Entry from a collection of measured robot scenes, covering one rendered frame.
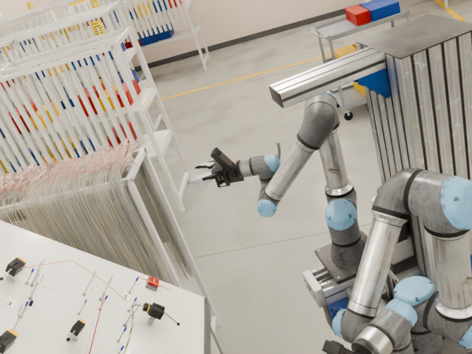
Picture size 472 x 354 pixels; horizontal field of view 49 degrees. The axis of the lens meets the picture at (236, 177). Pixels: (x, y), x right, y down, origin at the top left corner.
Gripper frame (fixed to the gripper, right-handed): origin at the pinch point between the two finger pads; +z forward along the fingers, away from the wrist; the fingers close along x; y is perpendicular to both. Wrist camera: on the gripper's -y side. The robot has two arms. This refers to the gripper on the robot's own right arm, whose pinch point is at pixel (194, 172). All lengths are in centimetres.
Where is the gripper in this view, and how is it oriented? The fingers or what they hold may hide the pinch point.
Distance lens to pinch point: 213.0
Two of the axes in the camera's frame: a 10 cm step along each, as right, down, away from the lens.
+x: 1.2, -6.4, 7.6
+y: 3.1, 7.5, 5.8
